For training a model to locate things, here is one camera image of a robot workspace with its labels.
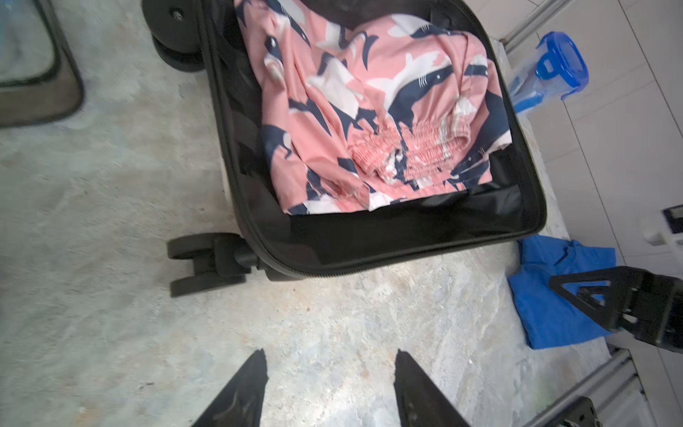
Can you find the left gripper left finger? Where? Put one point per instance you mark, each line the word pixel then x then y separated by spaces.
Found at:
pixel 240 402

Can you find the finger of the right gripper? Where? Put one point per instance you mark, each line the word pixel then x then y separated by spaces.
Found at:
pixel 602 295

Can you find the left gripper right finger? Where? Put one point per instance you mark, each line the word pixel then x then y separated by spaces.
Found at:
pixel 420 402

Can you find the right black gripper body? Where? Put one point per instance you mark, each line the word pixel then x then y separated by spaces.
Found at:
pixel 654 312

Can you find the pink navy shark garment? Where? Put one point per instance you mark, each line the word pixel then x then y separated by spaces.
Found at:
pixel 354 120

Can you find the clear bottle blue lid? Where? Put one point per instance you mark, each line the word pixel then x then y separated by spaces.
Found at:
pixel 556 70

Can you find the clear toiletry pouch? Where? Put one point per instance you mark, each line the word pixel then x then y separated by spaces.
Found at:
pixel 40 81

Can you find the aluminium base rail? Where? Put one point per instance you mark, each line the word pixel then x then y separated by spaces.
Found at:
pixel 613 395

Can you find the right aluminium corner post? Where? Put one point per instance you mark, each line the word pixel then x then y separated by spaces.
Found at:
pixel 546 11

